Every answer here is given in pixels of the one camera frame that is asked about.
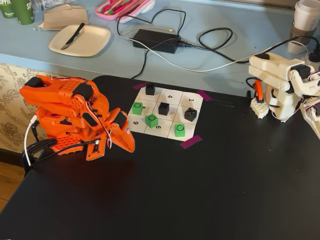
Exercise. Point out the pink pen case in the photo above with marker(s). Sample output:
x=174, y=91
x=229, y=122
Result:
x=105, y=13

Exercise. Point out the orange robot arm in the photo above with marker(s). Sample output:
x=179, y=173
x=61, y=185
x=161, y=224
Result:
x=60, y=87

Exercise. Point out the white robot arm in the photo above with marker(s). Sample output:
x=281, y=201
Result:
x=275, y=67

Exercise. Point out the green cube with circle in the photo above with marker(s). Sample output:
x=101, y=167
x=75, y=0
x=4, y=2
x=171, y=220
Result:
x=137, y=108
x=151, y=121
x=179, y=130

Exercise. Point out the white case lid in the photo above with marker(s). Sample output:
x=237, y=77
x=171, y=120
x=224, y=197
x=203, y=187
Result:
x=147, y=8

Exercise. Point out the brown paper napkin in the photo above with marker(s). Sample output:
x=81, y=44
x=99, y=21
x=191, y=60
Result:
x=65, y=15

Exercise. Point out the black power adapter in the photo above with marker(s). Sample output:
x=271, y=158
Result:
x=155, y=40

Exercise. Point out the purple tape strip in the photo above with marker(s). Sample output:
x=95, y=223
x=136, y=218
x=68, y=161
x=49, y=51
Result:
x=138, y=86
x=205, y=95
x=191, y=142

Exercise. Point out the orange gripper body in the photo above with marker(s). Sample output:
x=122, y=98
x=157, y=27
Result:
x=123, y=136

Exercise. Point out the clear plastic container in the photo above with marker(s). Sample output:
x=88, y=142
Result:
x=47, y=4

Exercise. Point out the green paper cup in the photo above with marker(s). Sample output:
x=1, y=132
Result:
x=25, y=12
x=7, y=8

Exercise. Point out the white lidded coffee cup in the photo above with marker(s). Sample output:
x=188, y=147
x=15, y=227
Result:
x=302, y=17

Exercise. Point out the black clamp knob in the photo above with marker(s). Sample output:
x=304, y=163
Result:
x=247, y=94

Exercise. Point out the white studded base block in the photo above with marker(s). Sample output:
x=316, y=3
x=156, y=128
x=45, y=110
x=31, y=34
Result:
x=260, y=110

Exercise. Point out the beige square plate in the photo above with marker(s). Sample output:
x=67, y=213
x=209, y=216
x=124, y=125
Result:
x=92, y=40

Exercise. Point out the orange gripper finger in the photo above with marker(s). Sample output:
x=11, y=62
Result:
x=128, y=137
x=118, y=142

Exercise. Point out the white numbered grid paper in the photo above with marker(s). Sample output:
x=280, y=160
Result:
x=177, y=98

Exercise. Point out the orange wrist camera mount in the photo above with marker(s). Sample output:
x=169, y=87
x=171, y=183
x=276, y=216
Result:
x=92, y=153

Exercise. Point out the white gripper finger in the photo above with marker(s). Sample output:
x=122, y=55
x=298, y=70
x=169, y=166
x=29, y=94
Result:
x=313, y=125

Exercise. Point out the black table clamp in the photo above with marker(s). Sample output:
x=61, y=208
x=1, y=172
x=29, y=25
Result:
x=40, y=146

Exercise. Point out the black cube with cross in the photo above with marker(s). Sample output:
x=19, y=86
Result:
x=164, y=110
x=191, y=115
x=150, y=90

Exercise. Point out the orange table clamp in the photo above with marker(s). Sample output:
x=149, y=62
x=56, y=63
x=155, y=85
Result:
x=258, y=90

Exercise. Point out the black plastic knife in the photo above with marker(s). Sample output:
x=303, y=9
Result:
x=75, y=33

